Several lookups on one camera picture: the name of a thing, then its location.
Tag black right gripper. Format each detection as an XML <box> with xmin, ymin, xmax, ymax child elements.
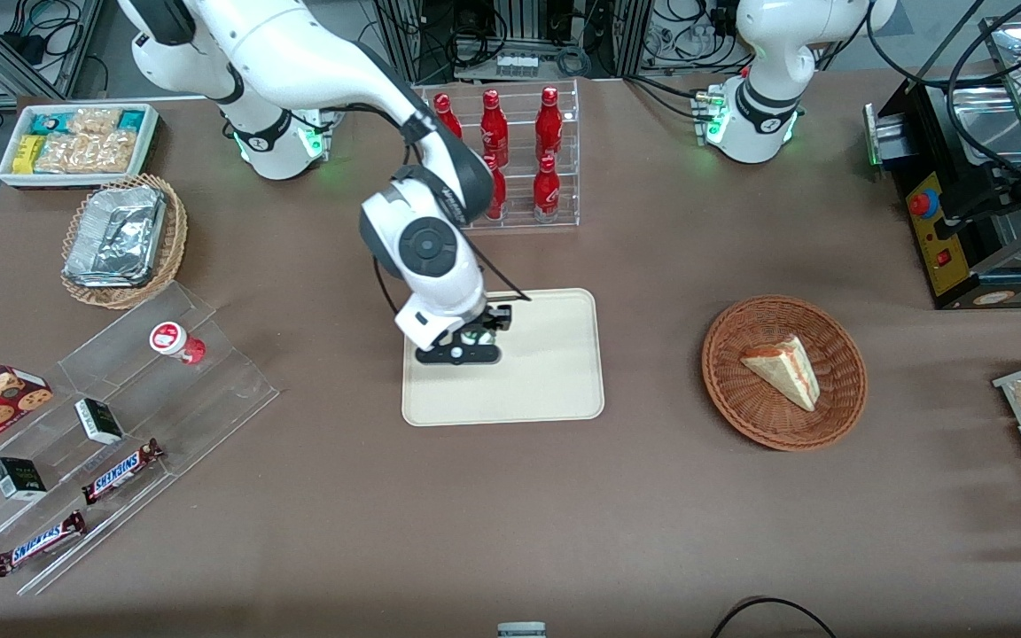
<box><xmin>454</xmin><ymin>304</ymin><xmax>513</xmax><ymax>348</ymax></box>

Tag beige plastic tray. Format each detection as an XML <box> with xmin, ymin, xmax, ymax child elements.
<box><xmin>401</xmin><ymin>288</ymin><xmax>605</xmax><ymax>427</ymax></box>

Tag black food warmer appliance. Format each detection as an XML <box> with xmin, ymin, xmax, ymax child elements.
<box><xmin>863</xmin><ymin>13</ymin><xmax>1021</xmax><ymax>311</ymax></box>

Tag red cola bottle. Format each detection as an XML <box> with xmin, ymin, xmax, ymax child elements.
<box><xmin>533</xmin><ymin>155</ymin><xmax>561</xmax><ymax>222</ymax></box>
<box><xmin>535</xmin><ymin>86</ymin><xmax>564</xmax><ymax>162</ymax></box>
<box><xmin>480</xmin><ymin>89</ymin><xmax>510</xmax><ymax>167</ymax></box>
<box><xmin>486</xmin><ymin>155</ymin><xmax>508</xmax><ymax>221</ymax></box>
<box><xmin>433</xmin><ymin>92</ymin><xmax>465</xmax><ymax>141</ymax></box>

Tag triangular wrapped sandwich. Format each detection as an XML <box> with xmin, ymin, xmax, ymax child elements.
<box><xmin>740</xmin><ymin>334</ymin><xmax>821</xmax><ymax>413</ymax></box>

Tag clear acrylic bottle rack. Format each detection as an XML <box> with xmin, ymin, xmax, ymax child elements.
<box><xmin>409</xmin><ymin>78</ymin><xmax>581</xmax><ymax>233</ymax></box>

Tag round brown wicker basket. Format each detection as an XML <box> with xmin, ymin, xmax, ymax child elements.
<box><xmin>701</xmin><ymin>295</ymin><xmax>869</xmax><ymax>452</ymax></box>

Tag clear acrylic stepped stand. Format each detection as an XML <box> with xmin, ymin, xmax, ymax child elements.
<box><xmin>0</xmin><ymin>282</ymin><xmax>279</xmax><ymax>596</ymax></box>

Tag red lid yogurt cup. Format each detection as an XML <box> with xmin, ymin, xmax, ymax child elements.
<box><xmin>150</xmin><ymin>322</ymin><xmax>207</xmax><ymax>366</ymax></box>

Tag oval wicker basket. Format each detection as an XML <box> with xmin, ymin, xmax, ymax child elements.
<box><xmin>61</xmin><ymin>174</ymin><xmax>189</xmax><ymax>310</ymax></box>

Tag stacked foil trays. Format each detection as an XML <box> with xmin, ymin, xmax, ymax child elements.
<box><xmin>65</xmin><ymin>184</ymin><xmax>168</xmax><ymax>289</ymax></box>

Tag white snack bin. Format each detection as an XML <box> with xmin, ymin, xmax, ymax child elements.
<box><xmin>0</xmin><ymin>103</ymin><xmax>160</xmax><ymax>191</ymax></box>

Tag snickers chocolate bar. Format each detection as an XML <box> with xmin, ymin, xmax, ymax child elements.
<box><xmin>0</xmin><ymin>510</ymin><xmax>88</xmax><ymax>578</ymax></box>
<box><xmin>81</xmin><ymin>439</ymin><xmax>166</xmax><ymax>506</ymax></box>

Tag small black box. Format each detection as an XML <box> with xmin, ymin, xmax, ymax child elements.
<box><xmin>74</xmin><ymin>398</ymin><xmax>125</xmax><ymax>446</ymax></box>
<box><xmin>0</xmin><ymin>457</ymin><xmax>48</xmax><ymax>502</ymax></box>

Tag clear cracker bag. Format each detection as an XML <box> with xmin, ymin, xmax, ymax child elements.
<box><xmin>36</xmin><ymin>133</ymin><xmax>135</xmax><ymax>174</ymax></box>
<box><xmin>67</xmin><ymin>108</ymin><xmax>121</xmax><ymax>136</ymax></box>

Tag yellow snack pack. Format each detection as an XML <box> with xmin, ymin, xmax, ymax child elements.
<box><xmin>12</xmin><ymin>135</ymin><xmax>46</xmax><ymax>175</ymax></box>

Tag aluminium profile frame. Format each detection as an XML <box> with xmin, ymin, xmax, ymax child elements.
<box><xmin>373</xmin><ymin>0</ymin><xmax>653</xmax><ymax>85</ymax></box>

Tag black looped cable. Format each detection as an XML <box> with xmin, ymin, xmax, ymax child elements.
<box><xmin>710</xmin><ymin>597</ymin><xmax>839</xmax><ymax>638</ymax></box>

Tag grey metal shelf frame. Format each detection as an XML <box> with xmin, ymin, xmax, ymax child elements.
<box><xmin>0</xmin><ymin>0</ymin><xmax>105</xmax><ymax>112</ymax></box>

